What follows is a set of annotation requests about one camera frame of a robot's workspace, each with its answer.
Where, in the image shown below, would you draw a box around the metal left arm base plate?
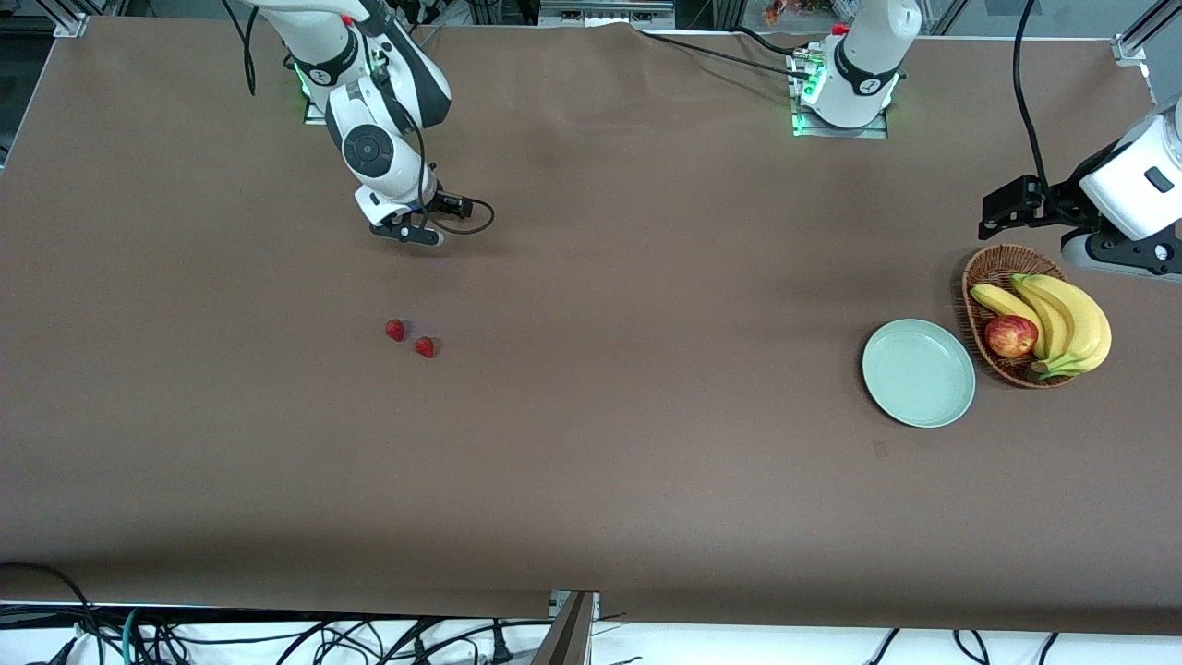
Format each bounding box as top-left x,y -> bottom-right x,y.
791,51 -> 889,139

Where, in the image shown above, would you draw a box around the aluminium frame with sockets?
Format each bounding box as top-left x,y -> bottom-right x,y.
538,0 -> 677,29

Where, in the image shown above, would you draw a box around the tangled black cables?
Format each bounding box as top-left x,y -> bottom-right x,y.
139,614 -> 546,665

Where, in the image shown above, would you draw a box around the colourful plastic toys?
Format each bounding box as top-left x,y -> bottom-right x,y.
762,0 -> 860,26

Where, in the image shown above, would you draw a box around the brown table cover sheet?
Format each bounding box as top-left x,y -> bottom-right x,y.
0,17 -> 1182,636

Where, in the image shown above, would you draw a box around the pale green round plate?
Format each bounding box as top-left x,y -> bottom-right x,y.
862,319 -> 977,429

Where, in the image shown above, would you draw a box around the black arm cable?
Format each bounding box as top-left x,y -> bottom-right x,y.
222,0 -> 496,237
1012,0 -> 1063,213

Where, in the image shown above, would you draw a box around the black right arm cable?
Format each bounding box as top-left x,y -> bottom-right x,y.
222,0 -> 496,237

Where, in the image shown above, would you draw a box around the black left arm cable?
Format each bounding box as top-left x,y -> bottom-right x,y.
1012,0 -> 1063,213

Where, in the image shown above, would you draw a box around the yellow banana bunch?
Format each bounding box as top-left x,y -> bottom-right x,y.
970,273 -> 1113,381

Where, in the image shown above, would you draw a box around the aluminium profile post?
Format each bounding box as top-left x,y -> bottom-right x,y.
531,591 -> 601,665

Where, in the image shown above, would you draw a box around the brown wicker basket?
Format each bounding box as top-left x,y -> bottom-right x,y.
962,244 -> 1081,390

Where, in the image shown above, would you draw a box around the red apple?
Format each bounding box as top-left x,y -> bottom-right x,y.
983,315 -> 1040,359

